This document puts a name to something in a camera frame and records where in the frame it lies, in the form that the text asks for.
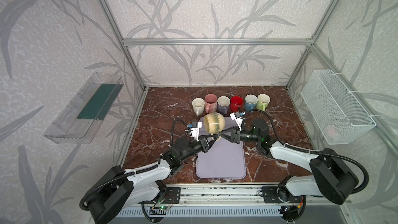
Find beige stoneware mug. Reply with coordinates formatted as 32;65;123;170
204;113;226;134

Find lavender mug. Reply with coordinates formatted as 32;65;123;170
217;96;231;115

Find red mug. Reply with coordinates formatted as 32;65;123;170
230;95;244;113

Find light green mug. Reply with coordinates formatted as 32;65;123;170
256;94;271;111

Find blue mug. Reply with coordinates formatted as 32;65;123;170
245;94;258;111

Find white mug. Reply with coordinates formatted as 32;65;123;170
192;97;205;116

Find pink patterned mug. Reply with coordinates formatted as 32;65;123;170
204;93;218;114

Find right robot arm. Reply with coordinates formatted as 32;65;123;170
220;119;369;205

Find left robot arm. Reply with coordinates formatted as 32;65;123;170
79;134;220;224

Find lavender plastic tray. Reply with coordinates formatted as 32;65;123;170
195;116;247;179

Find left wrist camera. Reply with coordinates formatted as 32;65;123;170
186;121;202;142

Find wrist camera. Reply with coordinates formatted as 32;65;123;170
230;111;245;131
186;121;202;142

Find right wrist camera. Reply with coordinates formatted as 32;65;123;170
230;111;245;131

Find aluminium front rail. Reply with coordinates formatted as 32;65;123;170
90;183;352;207

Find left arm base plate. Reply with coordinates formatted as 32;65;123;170
155;187;181;204

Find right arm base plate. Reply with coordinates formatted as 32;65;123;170
258;186;303;205

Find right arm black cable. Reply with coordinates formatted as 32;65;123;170
244;108;370;194

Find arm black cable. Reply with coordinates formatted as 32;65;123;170
244;108;370;194
79;119;189;212

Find white wire mesh basket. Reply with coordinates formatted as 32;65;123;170
301;69;377;145

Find clear plastic wall bin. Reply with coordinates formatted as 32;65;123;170
44;72;124;144

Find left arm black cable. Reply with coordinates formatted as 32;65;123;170
79;119;189;212

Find aluminium cage frame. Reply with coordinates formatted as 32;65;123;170
85;0;398;162

